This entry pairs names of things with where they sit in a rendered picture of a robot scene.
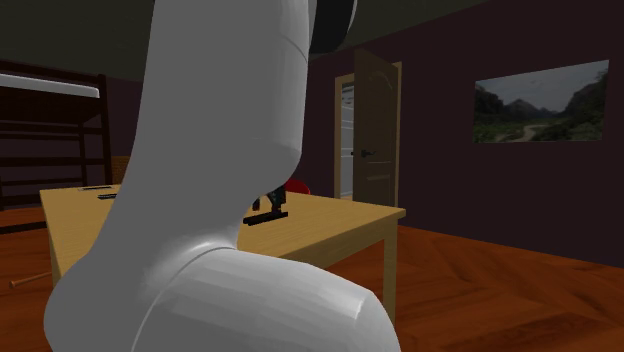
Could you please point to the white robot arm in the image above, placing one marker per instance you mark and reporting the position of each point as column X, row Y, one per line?
column 214, row 146

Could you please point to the red round object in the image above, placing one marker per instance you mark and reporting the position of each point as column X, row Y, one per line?
column 298, row 186

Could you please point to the light wooden table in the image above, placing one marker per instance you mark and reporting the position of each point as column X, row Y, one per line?
column 331, row 229

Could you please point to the brown wooden door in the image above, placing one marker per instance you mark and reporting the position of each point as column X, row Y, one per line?
column 373, row 136

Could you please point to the flat black remote control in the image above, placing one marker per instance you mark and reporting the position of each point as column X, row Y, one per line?
column 107, row 196

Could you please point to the flat dark tablet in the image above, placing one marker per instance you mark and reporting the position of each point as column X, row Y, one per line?
column 95, row 187

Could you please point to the dark wooden bunk bed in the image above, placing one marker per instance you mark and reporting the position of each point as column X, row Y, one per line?
column 53, row 136

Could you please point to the wooden baseball bat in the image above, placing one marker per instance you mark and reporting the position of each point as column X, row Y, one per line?
column 29, row 280

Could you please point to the landscape wall picture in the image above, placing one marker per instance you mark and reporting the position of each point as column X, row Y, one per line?
column 541, row 102

